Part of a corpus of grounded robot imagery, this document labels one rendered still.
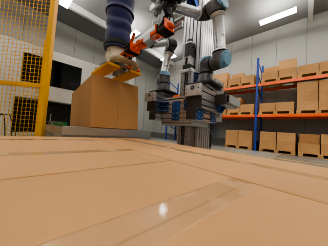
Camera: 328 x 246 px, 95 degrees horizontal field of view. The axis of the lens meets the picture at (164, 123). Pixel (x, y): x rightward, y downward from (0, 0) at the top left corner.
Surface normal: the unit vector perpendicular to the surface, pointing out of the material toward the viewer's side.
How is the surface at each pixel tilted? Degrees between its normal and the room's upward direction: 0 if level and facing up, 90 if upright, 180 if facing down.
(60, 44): 90
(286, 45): 90
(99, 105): 83
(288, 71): 90
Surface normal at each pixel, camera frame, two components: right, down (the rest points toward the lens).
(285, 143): -0.70, -0.08
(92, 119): 0.69, -0.11
